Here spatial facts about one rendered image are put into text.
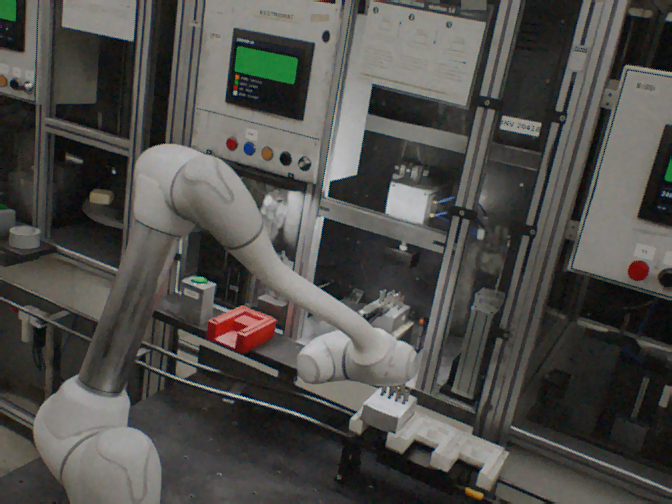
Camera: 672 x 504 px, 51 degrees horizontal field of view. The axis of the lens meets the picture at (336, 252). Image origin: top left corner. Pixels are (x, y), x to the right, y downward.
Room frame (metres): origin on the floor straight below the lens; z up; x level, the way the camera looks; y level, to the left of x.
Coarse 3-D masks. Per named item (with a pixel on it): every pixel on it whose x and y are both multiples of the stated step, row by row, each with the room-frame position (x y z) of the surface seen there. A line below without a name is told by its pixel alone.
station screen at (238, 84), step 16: (256, 48) 1.93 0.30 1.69; (272, 48) 1.91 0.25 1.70; (288, 48) 1.89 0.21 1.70; (240, 80) 1.95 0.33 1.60; (256, 80) 1.93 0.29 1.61; (272, 80) 1.90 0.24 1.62; (240, 96) 1.94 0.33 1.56; (256, 96) 1.92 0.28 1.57; (272, 96) 1.90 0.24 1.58; (288, 96) 1.88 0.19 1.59
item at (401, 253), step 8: (392, 248) 1.95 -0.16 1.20; (400, 248) 1.96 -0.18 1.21; (408, 248) 1.98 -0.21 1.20; (384, 256) 1.96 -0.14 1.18; (392, 256) 1.95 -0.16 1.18; (400, 256) 1.94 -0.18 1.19; (408, 256) 1.93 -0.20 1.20; (416, 256) 1.95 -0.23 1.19; (400, 264) 1.93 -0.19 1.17; (408, 264) 1.92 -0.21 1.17; (416, 264) 1.97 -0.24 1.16
